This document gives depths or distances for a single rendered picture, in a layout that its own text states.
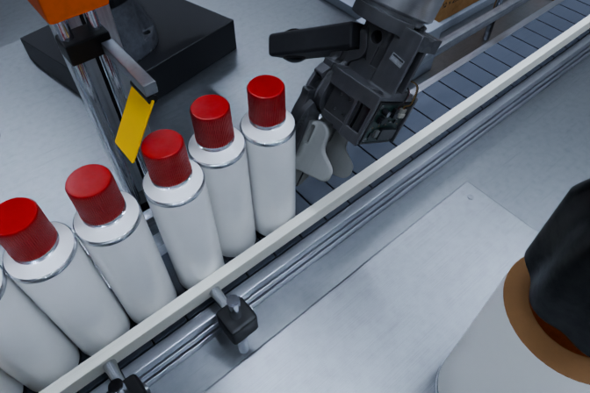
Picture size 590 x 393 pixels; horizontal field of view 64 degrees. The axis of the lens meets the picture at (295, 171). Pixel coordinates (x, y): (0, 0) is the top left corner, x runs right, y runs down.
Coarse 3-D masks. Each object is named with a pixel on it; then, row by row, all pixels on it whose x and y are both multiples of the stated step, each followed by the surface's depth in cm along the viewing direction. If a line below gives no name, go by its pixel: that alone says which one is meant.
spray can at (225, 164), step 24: (216, 96) 40; (192, 120) 39; (216, 120) 38; (192, 144) 41; (216, 144) 40; (240, 144) 42; (216, 168) 41; (240, 168) 42; (216, 192) 43; (240, 192) 45; (216, 216) 46; (240, 216) 47; (240, 240) 50
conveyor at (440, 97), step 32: (576, 0) 88; (544, 32) 81; (480, 64) 76; (512, 64) 76; (544, 64) 76; (416, 96) 71; (448, 96) 71; (416, 128) 66; (352, 160) 62; (320, 192) 59; (320, 224) 56; (224, 288) 51; (96, 384) 44
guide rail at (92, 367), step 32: (576, 32) 76; (480, 96) 65; (448, 128) 64; (384, 160) 58; (352, 192) 56; (288, 224) 52; (256, 256) 50; (192, 288) 47; (160, 320) 45; (128, 352) 44; (64, 384) 41
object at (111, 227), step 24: (96, 168) 34; (72, 192) 33; (96, 192) 33; (120, 192) 36; (96, 216) 34; (120, 216) 36; (96, 240) 36; (120, 240) 36; (144, 240) 39; (96, 264) 39; (120, 264) 38; (144, 264) 40; (120, 288) 41; (144, 288) 42; (168, 288) 46; (144, 312) 45
